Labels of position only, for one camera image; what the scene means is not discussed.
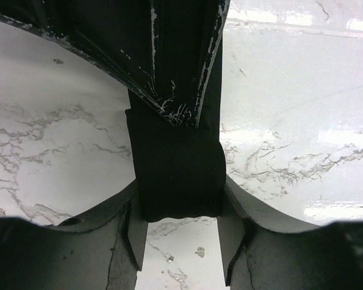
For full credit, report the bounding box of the long black necktie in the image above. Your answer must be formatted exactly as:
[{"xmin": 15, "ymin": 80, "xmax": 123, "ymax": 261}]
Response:
[{"xmin": 125, "ymin": 48, "xmax": 226, "ymax": 222}]

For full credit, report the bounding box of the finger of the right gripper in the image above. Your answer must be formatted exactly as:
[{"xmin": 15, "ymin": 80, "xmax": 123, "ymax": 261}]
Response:
[{"xmin": 0, "ymin": 1, "xmax": 229, "ymax": 130}]

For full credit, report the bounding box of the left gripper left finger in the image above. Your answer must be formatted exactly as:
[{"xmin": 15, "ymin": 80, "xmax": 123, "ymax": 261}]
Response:
[{"xmin": 0, "ymin": 182, "xmax": 148, "ymax": 289}]

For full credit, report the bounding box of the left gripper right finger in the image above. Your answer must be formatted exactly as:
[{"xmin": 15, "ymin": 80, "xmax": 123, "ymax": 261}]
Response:
[{"xmin": 217, "ymin": 178, "xmax": 363, "ymax": 289}]

